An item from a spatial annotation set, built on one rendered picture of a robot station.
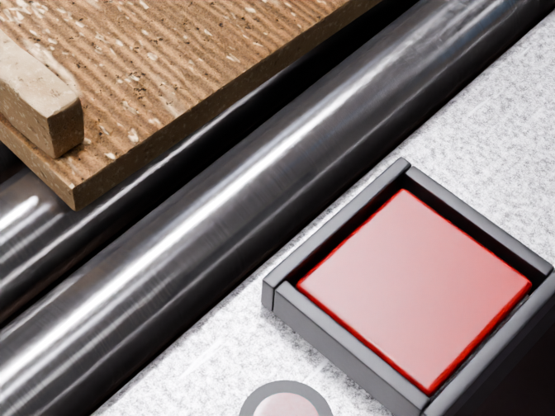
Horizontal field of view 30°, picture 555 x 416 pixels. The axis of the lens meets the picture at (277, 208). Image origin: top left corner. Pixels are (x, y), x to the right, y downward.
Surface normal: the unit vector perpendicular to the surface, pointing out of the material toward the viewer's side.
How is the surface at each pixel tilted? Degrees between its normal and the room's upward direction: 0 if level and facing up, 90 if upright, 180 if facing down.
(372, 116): 40
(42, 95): 2
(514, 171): 0
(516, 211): 0
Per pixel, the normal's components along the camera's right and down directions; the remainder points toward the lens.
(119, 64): 0.04, -0.58
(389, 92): 0.42, -0.19
